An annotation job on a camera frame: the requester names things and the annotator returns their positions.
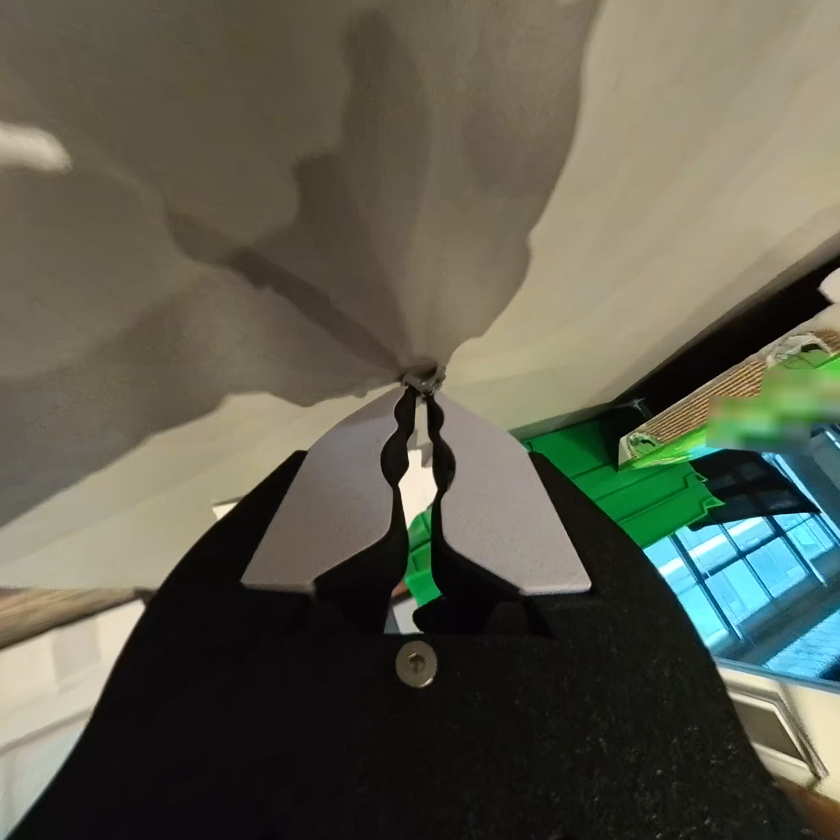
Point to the green plastic crate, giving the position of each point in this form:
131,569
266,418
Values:
590,459

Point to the grey desk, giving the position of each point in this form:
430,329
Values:
656,197

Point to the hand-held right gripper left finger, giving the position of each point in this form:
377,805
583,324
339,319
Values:
328,512

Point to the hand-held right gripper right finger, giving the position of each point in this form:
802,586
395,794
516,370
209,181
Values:
512,518

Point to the yellow and grey brick assembly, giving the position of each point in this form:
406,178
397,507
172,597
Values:
423,379

